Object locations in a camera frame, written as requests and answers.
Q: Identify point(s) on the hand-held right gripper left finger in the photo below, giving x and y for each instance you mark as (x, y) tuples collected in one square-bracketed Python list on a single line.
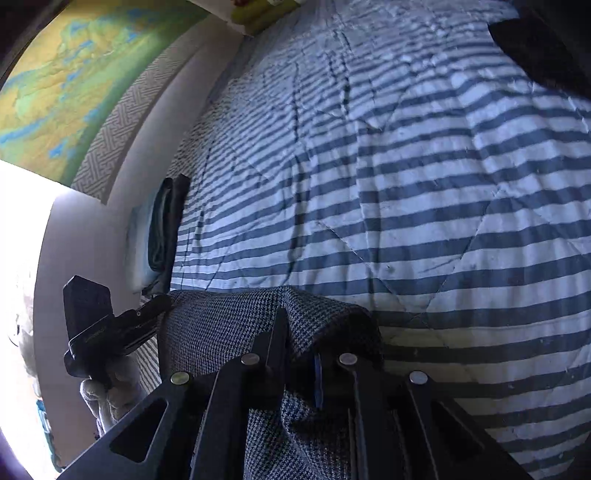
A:
[(240, 397)]

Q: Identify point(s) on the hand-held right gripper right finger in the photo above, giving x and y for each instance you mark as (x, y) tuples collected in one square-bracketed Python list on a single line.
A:
[(369, 406)]

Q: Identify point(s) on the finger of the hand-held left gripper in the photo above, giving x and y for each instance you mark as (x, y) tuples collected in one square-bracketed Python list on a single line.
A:
[(141, 318)]

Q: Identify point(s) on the grey houndstooth jacket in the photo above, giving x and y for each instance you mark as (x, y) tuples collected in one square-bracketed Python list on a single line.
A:
[(295, 332)]

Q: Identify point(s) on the person's left hand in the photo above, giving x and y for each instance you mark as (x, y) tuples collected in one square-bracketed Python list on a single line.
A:
[(113, 392)]

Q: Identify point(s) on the light blue folded jeans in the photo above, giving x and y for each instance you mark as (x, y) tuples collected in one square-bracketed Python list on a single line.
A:
[(143, 249)]

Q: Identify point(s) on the dark grey folded cloth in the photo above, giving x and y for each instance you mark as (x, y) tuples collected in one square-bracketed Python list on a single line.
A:
[(168, 230)]

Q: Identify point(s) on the blue white striped quilt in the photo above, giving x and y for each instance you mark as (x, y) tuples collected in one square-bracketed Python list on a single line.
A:
[(392, 194)]

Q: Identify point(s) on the green folded quilt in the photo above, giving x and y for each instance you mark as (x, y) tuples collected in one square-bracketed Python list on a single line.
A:
[(263, 11)]

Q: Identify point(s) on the black garment with yellow print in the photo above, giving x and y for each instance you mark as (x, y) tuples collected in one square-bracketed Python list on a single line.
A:
[(545, 41)]

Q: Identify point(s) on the landscape wall poster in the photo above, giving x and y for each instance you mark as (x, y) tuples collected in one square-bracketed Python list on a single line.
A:
[(69, 92)]

